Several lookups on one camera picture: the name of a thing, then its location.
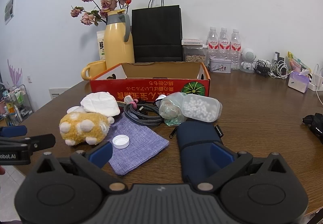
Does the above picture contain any purple tissue pack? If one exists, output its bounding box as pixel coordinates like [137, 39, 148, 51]
[288, 71, 310, 93]

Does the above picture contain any red cardboard box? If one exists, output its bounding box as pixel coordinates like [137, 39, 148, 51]
[90, 62, 211, 103]

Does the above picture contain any white board on floor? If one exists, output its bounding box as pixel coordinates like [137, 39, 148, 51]
[49, 88, 69, 100]

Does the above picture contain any colourful snack packet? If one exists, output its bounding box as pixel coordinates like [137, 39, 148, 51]
[287, 51, 311, 73]

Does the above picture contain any white bottle cap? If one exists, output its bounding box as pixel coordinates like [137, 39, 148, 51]
[112, 134, 130, 149]

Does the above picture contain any white power adapter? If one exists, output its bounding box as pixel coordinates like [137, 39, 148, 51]
[308, 64, 323, 92]

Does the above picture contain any water bottle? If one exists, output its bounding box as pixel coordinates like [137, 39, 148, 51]
[230, 29, 241, 70]
[218, 28, 231, 60]
[206, 26, 219, 66]

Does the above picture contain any yellow plush toy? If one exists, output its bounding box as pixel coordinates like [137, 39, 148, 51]
[59, 112, 114, 146]

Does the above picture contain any white milk carton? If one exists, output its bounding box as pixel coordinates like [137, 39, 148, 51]
[96, 31, 105, 60]

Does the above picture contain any navy blue pouch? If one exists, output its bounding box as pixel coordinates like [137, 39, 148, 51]
[176, 120, 223, 184]

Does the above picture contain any braided charging cable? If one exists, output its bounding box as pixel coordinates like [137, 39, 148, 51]
[116, 95, 165, 127]

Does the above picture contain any black paper bag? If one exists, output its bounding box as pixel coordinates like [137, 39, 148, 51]
[131, 0, 183, 63]

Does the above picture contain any wire storage cart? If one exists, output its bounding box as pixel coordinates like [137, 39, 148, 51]
[1, 84, 33, 126]

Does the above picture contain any purple fabric pouch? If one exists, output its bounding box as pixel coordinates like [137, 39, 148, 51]
[105, 114, 169, 175]

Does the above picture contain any water bottle right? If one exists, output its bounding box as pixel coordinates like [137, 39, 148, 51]
[230, 29, 241, 70]

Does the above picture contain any yellow ceramic mug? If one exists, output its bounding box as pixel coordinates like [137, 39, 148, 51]
[81, 60, 106, 81]

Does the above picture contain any purple coral decoration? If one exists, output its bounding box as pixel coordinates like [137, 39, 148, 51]
[7, 60, 23, 87]

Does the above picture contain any yellow thermos jug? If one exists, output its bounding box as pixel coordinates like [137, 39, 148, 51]
[104, 9, 135, 69]

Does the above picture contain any clear seed container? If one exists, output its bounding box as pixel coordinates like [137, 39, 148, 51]
[181, 39, 207, 63]

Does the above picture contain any person left hand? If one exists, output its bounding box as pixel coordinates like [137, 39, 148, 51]
[0, 166, 5, 175]

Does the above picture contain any tangled cables pile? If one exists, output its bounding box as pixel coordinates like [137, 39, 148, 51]
[252, 51, 291, 80]

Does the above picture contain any water bottle middle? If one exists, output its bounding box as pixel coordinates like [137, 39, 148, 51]
[218, 28, 231, 60]

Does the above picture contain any water bottle left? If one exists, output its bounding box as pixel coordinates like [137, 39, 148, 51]
[206, 26, 219, 66]

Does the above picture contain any small decorated tin box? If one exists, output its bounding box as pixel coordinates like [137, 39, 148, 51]
[208, 56, 231, 74]

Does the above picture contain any wall picture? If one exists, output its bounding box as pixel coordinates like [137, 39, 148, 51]
[4, 0, 15, 25]

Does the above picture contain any clear plastic bag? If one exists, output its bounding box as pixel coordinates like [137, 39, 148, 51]
[155, 92, 187, 126]

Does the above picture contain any white robot figurine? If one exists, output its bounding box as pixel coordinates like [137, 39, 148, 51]
[240, 48, 256, 74]

